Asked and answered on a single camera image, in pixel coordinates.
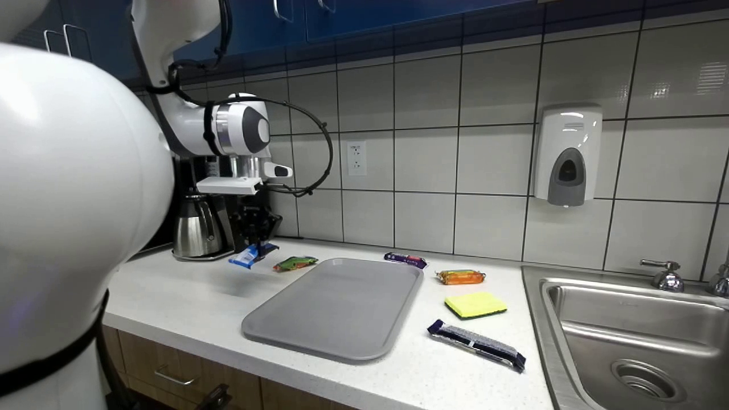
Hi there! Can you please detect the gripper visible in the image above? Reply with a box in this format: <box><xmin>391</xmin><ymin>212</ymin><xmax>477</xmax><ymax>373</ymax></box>
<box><xmin>230</xmin><ymin>194</ymin><xmax>283</xmax><ymax>255</ymax></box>

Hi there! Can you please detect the blue snack packet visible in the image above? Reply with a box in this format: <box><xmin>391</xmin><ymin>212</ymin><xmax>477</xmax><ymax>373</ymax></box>
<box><xmin>228</xmin><ymin>243</ymin><xmax>280</xmax><ymax>270</ymax></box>

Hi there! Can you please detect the green snack packet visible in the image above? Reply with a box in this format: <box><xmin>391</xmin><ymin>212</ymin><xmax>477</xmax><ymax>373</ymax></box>
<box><xmin>272</xmin><ymin>255</ymin><xmax>319</xmax><ymax>273</ymax></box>

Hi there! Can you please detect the steel coffee carafe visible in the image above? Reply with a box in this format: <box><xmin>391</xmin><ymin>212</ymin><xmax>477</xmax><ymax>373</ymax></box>
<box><xmin>172</xmin><ymin>193</ymin><xmax>235</xmax><ymax>262</ymax></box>

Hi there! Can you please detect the black coffee maker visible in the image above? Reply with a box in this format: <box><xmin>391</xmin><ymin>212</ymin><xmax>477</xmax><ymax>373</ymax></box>
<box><xmin>149</xmin><ymin>155</ymin><xmax>285</xmax><ymax>263</ymax></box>

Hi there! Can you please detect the grey plastic tray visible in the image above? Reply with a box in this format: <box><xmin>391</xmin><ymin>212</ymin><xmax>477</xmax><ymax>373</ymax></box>
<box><xmin>241</xmin><ymin>257</ymin><xmax>425</xmax><ymax>364</ymax></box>

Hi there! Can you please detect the wooden drawer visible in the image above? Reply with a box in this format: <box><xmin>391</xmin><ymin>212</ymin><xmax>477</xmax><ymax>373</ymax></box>
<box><xmin>116</xmin><ymin>330</ymin><xmax>263</xmax><ymax>410</ymax></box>

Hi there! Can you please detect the small purple snack bar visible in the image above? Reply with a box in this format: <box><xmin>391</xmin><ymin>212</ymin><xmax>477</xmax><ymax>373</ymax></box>
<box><xmin>383</xmin><ymin>252</ymin><xmax>428</xmax><ymax>270</ymax></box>

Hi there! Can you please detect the orange snack packet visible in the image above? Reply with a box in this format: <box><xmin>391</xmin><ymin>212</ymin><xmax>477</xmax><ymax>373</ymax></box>
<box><xmin>436</xmin><ymin>269</ymin><xmax>487</xmax><ymax>286</ymax></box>

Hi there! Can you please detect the yellow sponge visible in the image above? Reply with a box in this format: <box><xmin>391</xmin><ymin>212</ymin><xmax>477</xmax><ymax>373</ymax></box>
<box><xmin>444</xmin><ymin>291</ymin><xmax>509</xmax><ymax>320</ymax></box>

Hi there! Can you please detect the long purple grey snack bar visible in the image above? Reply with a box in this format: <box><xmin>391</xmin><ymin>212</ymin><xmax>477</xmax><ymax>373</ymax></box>
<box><xmin>427</xmin><ymin>318</ymin><xmax>527</xmax><ymax>374</ymax></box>

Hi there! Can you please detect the white soap dispenser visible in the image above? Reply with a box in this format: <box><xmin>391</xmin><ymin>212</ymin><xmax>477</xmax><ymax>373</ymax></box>
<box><xmin>533</xmin><ymin>103</ymin><xmax>604</xmax><ymax>207</ymax></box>

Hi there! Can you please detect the steel sink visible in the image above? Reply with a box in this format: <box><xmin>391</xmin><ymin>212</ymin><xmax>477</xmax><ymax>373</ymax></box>
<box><xmin>522</xmin><ymin>265</ymin><xmax>729</xmax><ymax>410</ymax></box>

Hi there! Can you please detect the chrome tap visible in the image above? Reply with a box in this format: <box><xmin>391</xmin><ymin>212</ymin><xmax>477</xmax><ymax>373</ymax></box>
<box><xmin>706</xmin><ymin>261</ymin><xmax>729</xmax><ymax>298</ymax></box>

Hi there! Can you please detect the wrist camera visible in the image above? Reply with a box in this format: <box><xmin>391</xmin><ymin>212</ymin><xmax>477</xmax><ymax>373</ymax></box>
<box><xmin>196</xmin><ymin>176</ymin><xmax>263</xmax><ymax>196</ymax></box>

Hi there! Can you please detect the white wall socket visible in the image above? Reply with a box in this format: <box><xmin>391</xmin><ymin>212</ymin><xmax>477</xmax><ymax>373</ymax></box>
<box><xmin>346</xmin><ymin>140</ymin><xmax>368</xmax><ymax>177</ymax></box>

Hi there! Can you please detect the silver drawer handle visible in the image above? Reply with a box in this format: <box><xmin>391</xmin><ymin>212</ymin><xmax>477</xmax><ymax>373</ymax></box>
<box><xmin>153</xmin><ymin>364</ymin><xmax>198</xmax><ymax>387</ymax></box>

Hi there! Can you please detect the blue wall cabinet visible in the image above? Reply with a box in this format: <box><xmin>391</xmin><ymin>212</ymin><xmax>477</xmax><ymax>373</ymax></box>
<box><xmin>10</xmin><ymin>0</ymin><xmax>547</xmax><ymax>87</ymax></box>

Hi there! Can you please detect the chrome tap handle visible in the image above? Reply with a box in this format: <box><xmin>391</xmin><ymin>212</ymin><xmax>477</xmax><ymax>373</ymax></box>
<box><xmin>640</xmin><ymin>259</ymin><xmax>686</xmax><ymax>293</ymax></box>

